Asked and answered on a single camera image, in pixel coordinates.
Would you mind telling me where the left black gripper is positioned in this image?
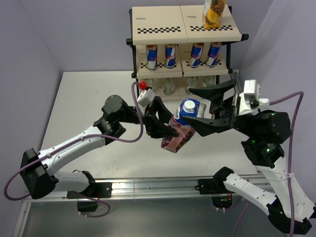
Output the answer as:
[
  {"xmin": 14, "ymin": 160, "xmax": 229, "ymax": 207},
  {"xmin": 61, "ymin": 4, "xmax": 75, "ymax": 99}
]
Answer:
[{"xmin": 117, "ymin": 96, "xmax": 181, "ymax": 138}]

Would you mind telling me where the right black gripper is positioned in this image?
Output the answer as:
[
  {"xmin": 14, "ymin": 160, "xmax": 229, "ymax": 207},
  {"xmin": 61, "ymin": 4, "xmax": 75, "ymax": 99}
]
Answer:
[{"xmin": 181, "ymin": 77, "xmax": 259, "ymax": 137}]

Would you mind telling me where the blue carton maroon side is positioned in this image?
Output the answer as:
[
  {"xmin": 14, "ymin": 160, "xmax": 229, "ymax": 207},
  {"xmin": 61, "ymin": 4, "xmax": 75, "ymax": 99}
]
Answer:
[{"xmin": 161, "ymin": 97, "xmax": 206, "ymax": 153}]

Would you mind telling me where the clear bottle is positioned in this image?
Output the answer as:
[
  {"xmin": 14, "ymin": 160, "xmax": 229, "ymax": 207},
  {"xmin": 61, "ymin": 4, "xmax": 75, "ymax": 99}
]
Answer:
[
  {"xmin": 185, "ymin": 76, "xmax": 198, "ymax": 95},
  {"xmin": 201, "ymin": 75, "xmax": 216, "ymax": 87},
  {"xmin": 143, "ymin": 79, "xmax": 155, "ymax": 89},
  {"xmin": 162, "ymin": 78, "xmax": 175, "ymax": 95}
]

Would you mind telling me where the energy drink can hidden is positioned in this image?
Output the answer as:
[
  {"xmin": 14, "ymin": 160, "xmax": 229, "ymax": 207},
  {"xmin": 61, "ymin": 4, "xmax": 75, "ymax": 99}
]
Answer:
[{"xmin": 206, "ymin": 42, "xmax": 222, "ymax": 68}]

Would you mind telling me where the energy drink can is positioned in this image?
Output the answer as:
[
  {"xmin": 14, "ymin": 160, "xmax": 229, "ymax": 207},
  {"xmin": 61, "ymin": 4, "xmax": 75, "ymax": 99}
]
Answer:
[
  {"xmin": 164, "ymin": 44, "xmax": 176, "ymax": 68},
  {"xmin": 146, "ymin": 44, "xmax": 158, "ymax": 71},
  {"xmin": 189, "ymin": 42, "xmax": 204, "ymax": 68}
]

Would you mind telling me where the blue carton yellow side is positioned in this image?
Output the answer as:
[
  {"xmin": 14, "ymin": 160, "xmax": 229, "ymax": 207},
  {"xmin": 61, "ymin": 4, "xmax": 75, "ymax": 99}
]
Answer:
[{"xmin": 202, "ymin": 0, "xmax": 227, "ymax": 29}]

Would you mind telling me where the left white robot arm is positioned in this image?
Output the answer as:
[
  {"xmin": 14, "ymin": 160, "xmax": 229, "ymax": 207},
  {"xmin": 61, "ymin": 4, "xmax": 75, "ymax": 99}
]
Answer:
[{"xmin": 20, "ymin": 95, "xmax": 178, "ymax": 199}]

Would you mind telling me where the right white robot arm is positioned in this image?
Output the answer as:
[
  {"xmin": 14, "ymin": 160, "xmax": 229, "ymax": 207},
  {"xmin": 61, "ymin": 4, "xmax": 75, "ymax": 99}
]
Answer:
[{"xmin": 184, "ymin": 79, "xmax": 316, "ymax": 236}]

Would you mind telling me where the beige three-tier shelf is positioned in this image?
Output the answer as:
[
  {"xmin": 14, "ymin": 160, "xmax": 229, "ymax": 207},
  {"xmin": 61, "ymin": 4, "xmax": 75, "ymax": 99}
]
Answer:
[{"xmin": 126, "ymin": 5, "xmax": 249, "ymax": 101}]

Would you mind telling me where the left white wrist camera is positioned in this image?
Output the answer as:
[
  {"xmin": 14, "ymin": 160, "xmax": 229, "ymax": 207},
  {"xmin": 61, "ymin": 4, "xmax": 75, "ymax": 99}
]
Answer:
[{"xmin": 137, "ymin": 81, "xmax": 156, "ymax": 108}]

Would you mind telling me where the aluminium side rail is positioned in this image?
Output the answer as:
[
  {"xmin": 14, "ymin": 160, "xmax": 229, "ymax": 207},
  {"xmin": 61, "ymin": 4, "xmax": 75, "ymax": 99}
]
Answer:
[{"xmin": 229, "ymin": 69, "xmax": 297, "ymax": 237}]

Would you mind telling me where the aluminium front rail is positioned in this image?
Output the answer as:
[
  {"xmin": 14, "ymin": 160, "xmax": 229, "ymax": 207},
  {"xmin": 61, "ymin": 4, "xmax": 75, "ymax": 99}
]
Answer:
[{"xmin": 23, "ymin": 175, "xmax": 267, "ymax": 202}]

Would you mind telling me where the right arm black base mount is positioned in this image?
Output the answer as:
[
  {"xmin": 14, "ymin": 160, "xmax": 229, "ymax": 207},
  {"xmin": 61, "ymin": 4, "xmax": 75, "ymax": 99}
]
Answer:
[{"xmin": 195, "ymin": 178, "xmax": 228, "ymax": 195}]

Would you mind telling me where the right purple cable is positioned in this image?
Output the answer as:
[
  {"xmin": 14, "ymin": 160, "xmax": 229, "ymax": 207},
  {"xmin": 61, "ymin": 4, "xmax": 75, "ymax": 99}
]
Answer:
[{"xmin": 233, "ymin": 91, "xmax": 304, "ymax": 237}]

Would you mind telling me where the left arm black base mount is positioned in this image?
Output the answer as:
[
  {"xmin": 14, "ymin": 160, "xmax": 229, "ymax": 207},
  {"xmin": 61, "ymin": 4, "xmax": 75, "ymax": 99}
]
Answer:
[{"xmin": 66, "ymin": 182, "xmax": 112, "ymax": 199}]

